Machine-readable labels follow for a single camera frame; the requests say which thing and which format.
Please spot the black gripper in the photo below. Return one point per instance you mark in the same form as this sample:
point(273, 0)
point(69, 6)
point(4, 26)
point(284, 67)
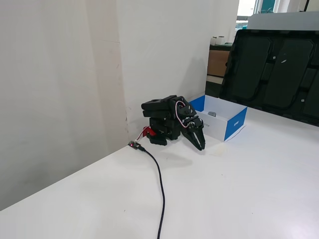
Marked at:
point(195, 127)

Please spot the red and black table clamp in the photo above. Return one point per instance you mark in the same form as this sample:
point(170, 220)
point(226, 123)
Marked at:
point(149, 132)

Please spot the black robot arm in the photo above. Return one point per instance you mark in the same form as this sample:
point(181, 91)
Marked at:
point(157, 107)

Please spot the gray flat panel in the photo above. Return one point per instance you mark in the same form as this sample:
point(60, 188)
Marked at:
point(281, 21)

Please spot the white cup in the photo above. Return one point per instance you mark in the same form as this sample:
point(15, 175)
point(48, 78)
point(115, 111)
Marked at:
point(214, 41)
point(221, 40)

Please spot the white and blue box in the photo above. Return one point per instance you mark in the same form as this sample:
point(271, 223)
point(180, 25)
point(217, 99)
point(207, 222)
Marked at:
point(219, 124)

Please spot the small controller board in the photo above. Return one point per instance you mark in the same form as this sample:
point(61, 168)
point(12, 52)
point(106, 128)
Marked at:
point(133, 144)

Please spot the black plastic tray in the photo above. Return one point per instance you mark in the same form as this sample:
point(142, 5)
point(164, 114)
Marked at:
point(271, 69)

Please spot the brown cardboard box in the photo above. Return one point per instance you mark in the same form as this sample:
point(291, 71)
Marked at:
point(218, 62)

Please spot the gray cube block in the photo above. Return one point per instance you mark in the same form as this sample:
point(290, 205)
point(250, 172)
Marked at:
point(212, 113)

